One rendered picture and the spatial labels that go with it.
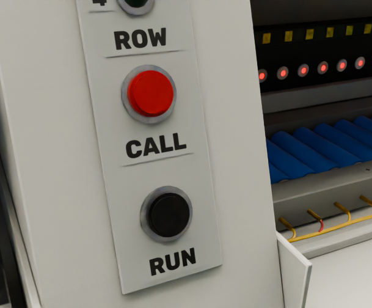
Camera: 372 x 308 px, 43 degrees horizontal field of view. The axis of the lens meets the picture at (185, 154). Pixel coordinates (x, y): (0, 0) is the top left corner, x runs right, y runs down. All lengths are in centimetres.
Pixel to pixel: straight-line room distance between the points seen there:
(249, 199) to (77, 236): 7
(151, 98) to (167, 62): 2
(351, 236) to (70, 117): 18
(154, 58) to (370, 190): 19
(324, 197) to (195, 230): 13
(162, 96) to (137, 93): 1
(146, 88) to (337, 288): 15
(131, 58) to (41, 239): 7
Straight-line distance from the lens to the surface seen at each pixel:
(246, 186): 19
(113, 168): 16
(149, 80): 16
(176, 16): 17
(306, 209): 29
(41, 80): 16
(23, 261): 19
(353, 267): 28
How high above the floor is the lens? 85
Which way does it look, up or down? 7 degrees down
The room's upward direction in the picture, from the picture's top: 8 degrees counter-clockwise
